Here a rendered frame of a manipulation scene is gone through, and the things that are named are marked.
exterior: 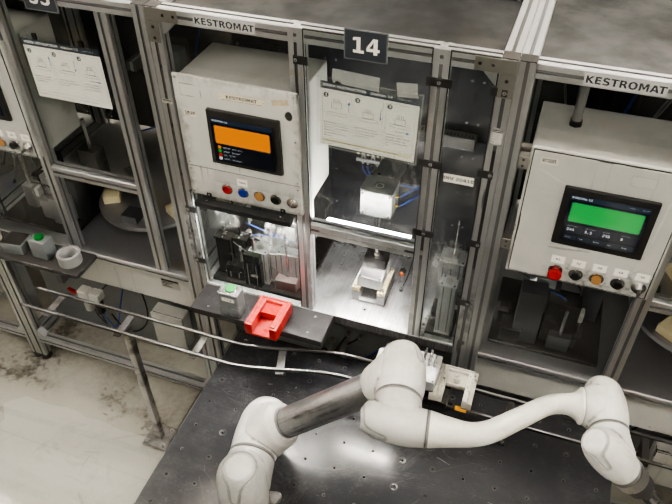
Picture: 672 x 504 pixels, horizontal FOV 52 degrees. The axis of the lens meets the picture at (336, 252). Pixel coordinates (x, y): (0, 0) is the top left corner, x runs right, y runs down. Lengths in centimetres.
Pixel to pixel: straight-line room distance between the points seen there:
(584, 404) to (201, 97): 143
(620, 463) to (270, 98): 138
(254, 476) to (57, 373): 190
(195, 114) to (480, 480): 155
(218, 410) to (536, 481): 116
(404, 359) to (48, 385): 231
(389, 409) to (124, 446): 188
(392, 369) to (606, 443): 57
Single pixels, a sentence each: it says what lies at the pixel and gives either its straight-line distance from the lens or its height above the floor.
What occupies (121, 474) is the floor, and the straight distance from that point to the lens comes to 341.
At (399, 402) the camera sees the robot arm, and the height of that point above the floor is 131.
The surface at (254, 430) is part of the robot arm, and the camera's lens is 229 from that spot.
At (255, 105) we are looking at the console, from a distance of 214.
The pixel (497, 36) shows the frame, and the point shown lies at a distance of 201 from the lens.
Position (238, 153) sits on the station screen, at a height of 159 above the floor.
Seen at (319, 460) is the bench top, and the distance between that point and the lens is 250.
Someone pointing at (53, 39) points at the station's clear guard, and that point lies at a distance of 249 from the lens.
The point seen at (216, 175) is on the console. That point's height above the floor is 147.
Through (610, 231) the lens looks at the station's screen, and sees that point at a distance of 206.
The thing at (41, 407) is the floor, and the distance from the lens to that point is 376.
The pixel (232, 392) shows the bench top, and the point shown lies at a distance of 270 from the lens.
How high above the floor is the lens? 282
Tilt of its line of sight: 42 degrees down
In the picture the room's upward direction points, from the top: straight up
